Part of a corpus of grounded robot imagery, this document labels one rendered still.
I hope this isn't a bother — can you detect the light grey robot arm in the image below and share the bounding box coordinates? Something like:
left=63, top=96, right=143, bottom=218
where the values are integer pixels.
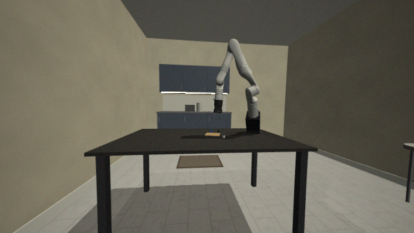
left=215, top=39, right=260, bottom=118

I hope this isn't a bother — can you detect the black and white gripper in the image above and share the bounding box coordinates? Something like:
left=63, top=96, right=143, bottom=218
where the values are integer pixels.
left=213, top=94, right=223, bottom=120

